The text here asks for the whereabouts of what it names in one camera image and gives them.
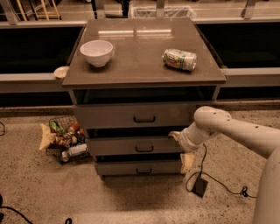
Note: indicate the black wire basket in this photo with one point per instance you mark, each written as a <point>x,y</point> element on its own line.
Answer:
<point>58,149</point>

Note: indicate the grey bottom drawer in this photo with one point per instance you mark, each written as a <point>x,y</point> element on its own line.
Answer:
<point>138,167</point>

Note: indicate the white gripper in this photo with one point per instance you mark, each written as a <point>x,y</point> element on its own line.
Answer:
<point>184,141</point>

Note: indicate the black foot pedal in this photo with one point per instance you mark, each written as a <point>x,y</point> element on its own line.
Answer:
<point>200,185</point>

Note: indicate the white plastic bottle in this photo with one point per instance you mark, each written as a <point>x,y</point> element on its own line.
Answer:
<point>77,150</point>

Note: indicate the white ceramic bowl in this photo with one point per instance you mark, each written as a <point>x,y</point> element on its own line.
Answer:
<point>97,52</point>

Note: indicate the yellow chip bag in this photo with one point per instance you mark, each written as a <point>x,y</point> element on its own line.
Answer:
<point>47,137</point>

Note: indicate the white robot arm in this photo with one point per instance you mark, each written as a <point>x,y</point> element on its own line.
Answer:
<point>263,140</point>

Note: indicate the white wire mesh tray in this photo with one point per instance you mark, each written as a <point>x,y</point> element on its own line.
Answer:
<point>168,12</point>

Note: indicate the crushed green white can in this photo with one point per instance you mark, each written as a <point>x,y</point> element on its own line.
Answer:
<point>180,59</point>

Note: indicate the grey drawer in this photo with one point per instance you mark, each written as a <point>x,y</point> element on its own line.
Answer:
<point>138,167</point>
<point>132,145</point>
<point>131,115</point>

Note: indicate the green snack packet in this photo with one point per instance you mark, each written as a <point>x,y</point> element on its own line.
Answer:
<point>56,127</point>

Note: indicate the grey drawer cabinet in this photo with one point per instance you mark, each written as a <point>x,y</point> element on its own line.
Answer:
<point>136,73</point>

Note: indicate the red capped bottle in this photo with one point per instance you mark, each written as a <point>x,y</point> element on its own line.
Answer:
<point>73,128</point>

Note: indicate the grey top drawer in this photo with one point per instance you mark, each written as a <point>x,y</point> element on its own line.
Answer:
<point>131,115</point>

